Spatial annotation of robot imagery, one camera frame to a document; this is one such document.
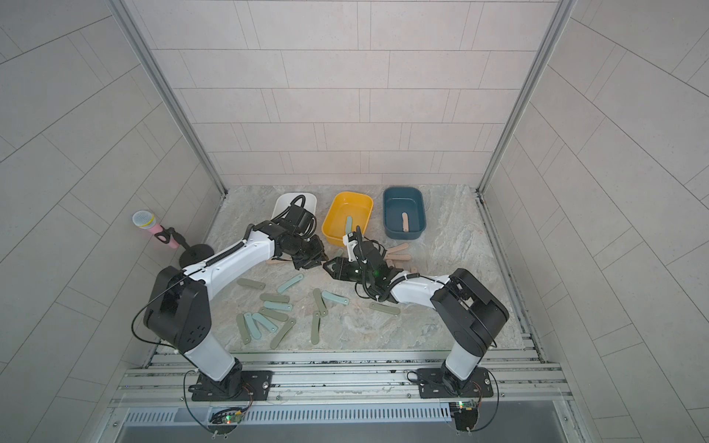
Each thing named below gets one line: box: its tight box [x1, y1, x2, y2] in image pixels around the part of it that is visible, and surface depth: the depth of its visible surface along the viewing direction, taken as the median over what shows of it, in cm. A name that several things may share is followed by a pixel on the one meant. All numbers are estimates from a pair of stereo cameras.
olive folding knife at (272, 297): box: [259, 293, 291, 303], surface depth 88 cm
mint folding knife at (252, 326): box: [243, 311, 262, 340], surface depth 82 cm
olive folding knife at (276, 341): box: [269, 318, 297, 350], surface depth 82 cm
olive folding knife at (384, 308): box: [369, 302, 401, 315], surface depth 86 cm
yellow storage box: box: [321, 191, 374, 248], surface depth 110 cm
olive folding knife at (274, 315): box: [258, 307, 289, 323], surface depth 85 cm
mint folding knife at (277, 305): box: [263, 300, 293, 312], surface depth 86 cm
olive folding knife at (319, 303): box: [312, 287, 329, 318], surface depth 87 cm
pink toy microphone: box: [132, 209, 181, 250], surface depth 79 cm
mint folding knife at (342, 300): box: [321, 290, 350, 306], surface depth 88 cm
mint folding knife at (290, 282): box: [276, 274, 304, 294], surface depth 91 cm
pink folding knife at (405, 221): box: [401, 212, 409, 233], surface depth 107 cm
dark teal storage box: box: [383, 186, 427, 240], surface depth 108 cm
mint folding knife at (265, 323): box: [252, 312, 279, 334], surface depth 83 cm
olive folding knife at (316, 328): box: [311, 311, 322, 346], surface depth 82 cm
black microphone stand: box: [154, 225, 215, 269], surface depth 94 cm
